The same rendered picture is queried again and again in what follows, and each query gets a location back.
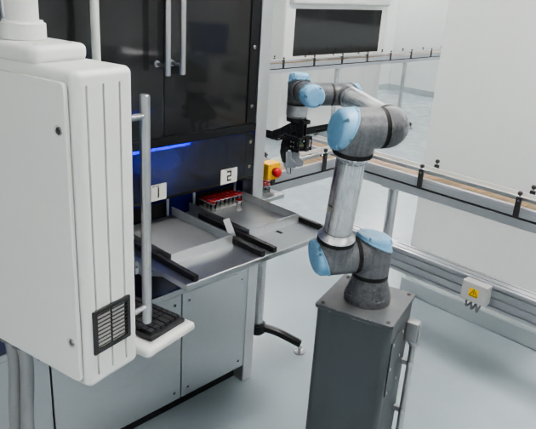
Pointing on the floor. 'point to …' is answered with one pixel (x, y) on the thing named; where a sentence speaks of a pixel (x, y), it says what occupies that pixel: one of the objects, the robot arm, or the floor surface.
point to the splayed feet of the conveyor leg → (280, 336)
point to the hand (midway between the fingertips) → (287, 170)
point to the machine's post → (257, 174)
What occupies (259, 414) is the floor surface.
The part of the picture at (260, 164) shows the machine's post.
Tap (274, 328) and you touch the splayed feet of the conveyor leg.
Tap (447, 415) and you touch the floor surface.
